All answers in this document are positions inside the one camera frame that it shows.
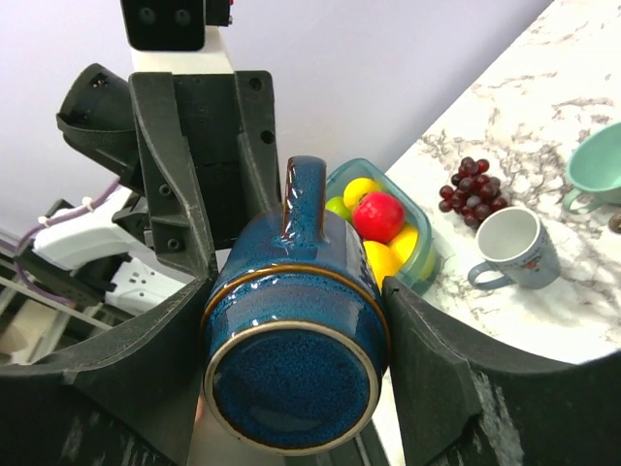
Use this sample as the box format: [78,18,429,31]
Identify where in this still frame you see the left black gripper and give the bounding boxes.
[129,70,280,280]

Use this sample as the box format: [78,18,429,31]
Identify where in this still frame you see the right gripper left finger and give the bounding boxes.
[1,267,216,465]

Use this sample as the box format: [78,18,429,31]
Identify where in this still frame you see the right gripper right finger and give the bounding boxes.
[382,278,620,465]

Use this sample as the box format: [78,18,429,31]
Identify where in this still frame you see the grey blue mug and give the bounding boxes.
[468,206,561,290]

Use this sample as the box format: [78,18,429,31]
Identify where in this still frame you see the dark blue mug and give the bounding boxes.
[202,156,390,455]

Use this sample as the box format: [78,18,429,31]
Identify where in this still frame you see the teal green mug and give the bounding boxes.
[563,122,620,215]

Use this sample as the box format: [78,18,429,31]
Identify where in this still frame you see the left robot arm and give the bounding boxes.
[15,63,280,316]

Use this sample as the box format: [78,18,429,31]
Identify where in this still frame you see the green fruit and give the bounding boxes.
[325,196,352,222]

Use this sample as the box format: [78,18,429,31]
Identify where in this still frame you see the yellow lemon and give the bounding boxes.
[363,241,403,289]
[388,223,419,264]

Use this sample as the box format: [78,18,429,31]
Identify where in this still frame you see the clear blue fruit bin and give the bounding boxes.
[326,158,440,294]

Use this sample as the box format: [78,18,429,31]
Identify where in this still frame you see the red apple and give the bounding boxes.
[352,191,406,244]

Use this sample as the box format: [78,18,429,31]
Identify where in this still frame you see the loose red grape bunch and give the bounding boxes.
[438,156,509,230]

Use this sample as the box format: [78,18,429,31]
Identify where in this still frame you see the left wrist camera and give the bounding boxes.
[120,0,234,75]

